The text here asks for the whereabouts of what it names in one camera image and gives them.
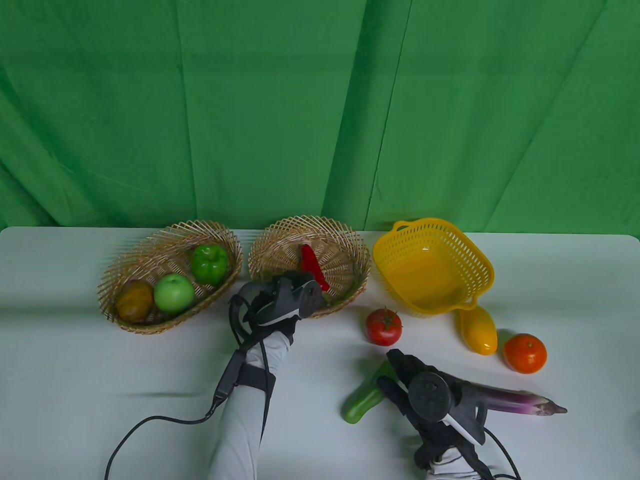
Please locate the person's right hand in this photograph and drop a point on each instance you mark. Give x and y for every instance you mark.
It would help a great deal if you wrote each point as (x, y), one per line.
(410, 365)

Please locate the person's left hand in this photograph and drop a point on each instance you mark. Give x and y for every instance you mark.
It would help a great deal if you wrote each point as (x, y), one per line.
(250, 300)

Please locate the red tomato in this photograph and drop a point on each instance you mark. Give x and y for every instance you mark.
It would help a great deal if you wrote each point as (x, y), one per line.
(382, 327)

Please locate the green bell pepper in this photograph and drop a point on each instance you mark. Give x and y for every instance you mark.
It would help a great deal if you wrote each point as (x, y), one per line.
(209, 264)

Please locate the round wicker basket container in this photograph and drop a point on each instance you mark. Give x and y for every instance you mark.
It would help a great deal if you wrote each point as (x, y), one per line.
(280, 250)

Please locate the long green pepper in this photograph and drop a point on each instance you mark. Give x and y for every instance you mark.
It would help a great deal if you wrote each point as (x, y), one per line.
(360, 405)

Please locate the red chili pepper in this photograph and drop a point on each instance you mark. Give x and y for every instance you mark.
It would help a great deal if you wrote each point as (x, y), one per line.
(311, 262)

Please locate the green apple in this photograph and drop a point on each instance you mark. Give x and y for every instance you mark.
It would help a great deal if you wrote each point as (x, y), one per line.
(174, 294)

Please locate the yellow mango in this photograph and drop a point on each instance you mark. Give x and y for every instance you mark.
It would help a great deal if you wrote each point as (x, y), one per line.
(479, 332)

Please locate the yellow plastic basket container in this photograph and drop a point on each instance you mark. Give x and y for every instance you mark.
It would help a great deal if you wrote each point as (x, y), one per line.
(430, 270)

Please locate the purple eggplant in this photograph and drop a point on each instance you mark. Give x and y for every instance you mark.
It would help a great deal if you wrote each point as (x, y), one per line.
(515, 401)

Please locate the oval wicker basket container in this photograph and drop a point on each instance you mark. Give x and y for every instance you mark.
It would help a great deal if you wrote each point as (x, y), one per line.
(150, 250)

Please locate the brown kiwi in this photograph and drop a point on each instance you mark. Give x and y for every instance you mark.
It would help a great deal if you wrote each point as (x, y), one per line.
(135, 301)

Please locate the orange fruit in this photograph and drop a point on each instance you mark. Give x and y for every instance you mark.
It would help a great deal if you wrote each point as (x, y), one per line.
(525, 354)

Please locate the person's right forearm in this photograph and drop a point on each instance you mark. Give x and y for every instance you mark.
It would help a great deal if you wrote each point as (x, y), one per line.
(457, 467)

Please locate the person's left forearm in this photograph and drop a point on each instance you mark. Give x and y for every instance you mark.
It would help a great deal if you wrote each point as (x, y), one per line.
(240, 440)

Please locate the black round right-hand tracker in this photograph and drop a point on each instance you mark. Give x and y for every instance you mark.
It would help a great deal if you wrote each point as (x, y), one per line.
(430, 397)

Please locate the black round left-hand tracker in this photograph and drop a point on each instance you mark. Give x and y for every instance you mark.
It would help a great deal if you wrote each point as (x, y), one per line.
(292, 300)

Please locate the green backdrop cloth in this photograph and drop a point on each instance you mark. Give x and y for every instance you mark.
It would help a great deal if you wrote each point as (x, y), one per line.
(300, 100)

